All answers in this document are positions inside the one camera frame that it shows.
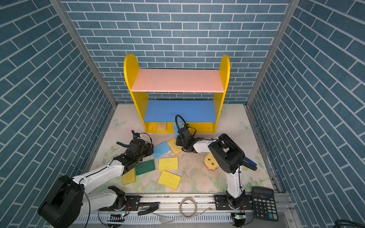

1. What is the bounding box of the blue sponge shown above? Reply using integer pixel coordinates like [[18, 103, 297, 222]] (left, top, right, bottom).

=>
[[173, 123, 184, 138], [153, 141, 171, 160]]

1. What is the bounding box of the black corrugated cable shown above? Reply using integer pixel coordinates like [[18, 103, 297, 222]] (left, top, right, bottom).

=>
[[174, 114, 189, 132]]

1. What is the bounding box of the yellow shelf with coloured boards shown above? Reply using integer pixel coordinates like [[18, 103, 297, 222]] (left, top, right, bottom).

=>
[[124, 54, 231, 133]]

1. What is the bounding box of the aluminium front rail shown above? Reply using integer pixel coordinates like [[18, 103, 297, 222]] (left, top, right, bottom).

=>
[[71, 193, 301, 228]]

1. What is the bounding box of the yellow smiley face sponge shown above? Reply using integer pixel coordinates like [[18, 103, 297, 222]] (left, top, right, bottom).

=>
[[204, 154, 220, 171]]

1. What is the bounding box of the black desk calculator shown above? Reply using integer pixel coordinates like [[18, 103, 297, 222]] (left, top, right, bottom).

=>
[[252, 186, 279, 222]]

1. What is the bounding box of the green scouring pad sponge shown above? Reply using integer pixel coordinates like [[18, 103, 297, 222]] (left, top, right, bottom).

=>
[[136, 160, 156, 176]]

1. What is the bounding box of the bright yellow sponge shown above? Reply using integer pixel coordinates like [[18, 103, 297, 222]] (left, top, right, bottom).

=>
[[158, 171, 181, 191], [158, 157, 179, 171]]

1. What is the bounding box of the pale yellow orange-backed sponge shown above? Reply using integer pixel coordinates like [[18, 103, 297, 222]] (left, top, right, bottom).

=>
[[156, 122, 167, 131]]

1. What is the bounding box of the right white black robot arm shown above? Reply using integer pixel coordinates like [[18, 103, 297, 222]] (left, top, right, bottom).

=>
[[176, 126, 257, 209]]

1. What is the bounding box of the bright yellow sponge upper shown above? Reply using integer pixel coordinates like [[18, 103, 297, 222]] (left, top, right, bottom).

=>
[[158, 157, 179, 171]]

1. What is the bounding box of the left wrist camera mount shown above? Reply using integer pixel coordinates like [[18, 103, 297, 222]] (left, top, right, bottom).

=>
[[131, 130, 142, 140]]

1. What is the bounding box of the bright yellow sponge lower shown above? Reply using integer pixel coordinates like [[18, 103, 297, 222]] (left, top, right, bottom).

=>
[[158, 171, 181, 191]]

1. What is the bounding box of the black blue stapler on table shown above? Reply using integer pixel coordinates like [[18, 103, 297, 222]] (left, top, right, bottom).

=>
[[242, 157, 257, 171]]

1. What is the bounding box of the yellow sponge far left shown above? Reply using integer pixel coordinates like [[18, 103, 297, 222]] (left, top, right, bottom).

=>
[[122, 168, 136, 185]]

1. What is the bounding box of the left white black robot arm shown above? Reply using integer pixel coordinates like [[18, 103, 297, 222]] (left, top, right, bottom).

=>
[[38, 138, 154, 228]]

